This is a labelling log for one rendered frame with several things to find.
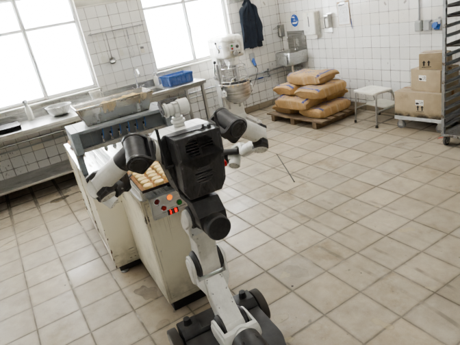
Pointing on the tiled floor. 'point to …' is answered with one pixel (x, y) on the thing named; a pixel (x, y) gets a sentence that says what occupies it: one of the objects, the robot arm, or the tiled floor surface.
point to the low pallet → (312, 118)
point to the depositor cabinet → (109, 236)
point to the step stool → (375, 99)
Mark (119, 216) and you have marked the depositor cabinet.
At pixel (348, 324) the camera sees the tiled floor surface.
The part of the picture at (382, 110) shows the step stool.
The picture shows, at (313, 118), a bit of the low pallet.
